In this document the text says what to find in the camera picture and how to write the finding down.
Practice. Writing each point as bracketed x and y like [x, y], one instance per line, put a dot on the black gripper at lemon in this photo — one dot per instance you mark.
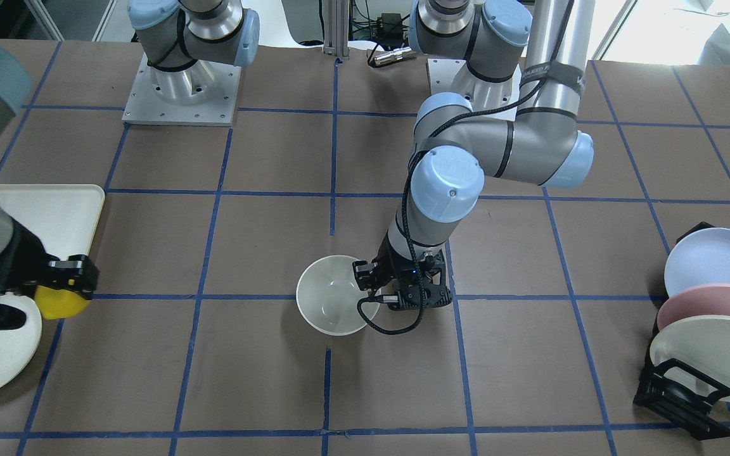
[23, 254]

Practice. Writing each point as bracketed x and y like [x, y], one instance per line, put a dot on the black gripper at bowl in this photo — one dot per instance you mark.
[384, 258]

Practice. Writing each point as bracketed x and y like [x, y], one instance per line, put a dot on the yellow lemon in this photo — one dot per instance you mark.
[54, 304]

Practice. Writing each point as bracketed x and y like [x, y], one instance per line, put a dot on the white bowl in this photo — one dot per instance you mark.
[327, 295]

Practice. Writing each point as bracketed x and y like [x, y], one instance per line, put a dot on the grey robot arm holding bowl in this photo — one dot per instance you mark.
[512, 114]

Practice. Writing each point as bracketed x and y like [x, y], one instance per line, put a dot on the cream rectangular tray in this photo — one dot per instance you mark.
[63, 216]

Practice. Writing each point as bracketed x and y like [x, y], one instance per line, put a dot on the black dish rack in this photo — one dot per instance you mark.
[677, 403]

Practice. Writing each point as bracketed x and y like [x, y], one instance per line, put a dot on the light blue plate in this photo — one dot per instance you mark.
[700, 258]

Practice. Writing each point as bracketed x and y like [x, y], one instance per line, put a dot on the pink plate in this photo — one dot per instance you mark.
[708, 299]

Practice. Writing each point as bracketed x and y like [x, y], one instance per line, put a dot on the cream plate in rack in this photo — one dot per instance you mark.
[702, 342]

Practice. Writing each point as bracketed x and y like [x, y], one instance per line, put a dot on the aluminium frame post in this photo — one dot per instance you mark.
[336, 28]

